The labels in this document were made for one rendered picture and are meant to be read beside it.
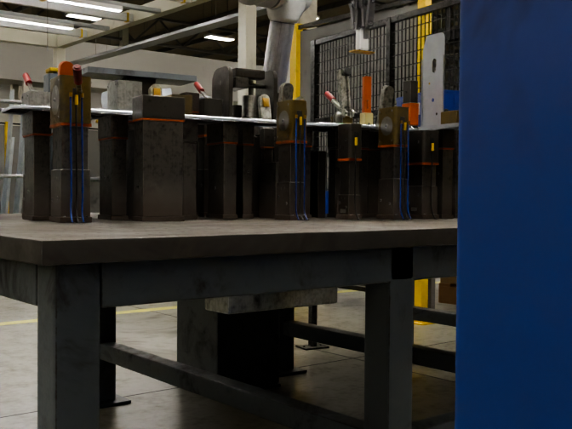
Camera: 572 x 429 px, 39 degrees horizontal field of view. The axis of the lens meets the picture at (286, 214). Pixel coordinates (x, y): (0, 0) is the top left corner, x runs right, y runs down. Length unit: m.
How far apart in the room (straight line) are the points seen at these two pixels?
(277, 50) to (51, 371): 2.13
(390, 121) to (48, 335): 1.44
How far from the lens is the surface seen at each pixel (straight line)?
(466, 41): 0.33
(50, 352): 1.38
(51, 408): 1.40
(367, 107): 2.93
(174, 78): 2.70
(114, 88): 2.49
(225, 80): 2.66
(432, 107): 2.90
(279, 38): 3.27
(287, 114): 2.33
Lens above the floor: 0.77
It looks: 1 degrees down
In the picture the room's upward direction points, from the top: straight up
